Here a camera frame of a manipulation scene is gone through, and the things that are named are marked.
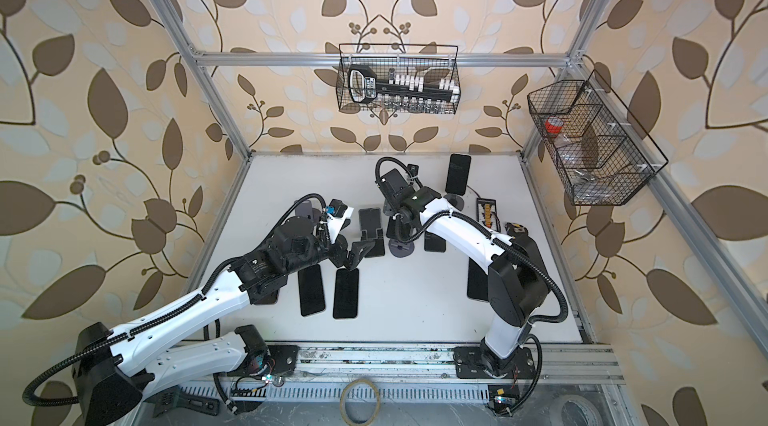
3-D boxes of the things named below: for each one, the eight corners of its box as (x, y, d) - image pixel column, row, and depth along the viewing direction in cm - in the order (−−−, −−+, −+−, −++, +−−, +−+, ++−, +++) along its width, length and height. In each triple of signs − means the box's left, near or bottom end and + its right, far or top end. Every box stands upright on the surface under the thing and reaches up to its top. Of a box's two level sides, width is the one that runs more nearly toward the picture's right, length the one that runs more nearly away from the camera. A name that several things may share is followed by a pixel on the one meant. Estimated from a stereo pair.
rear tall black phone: (443, 200, 107) (450, 169, 94) (445, 184, 112) (451, 152, 99) (461, 203, 106) (470, 172, 93) (462, 186, 111) (470, 155, 98)
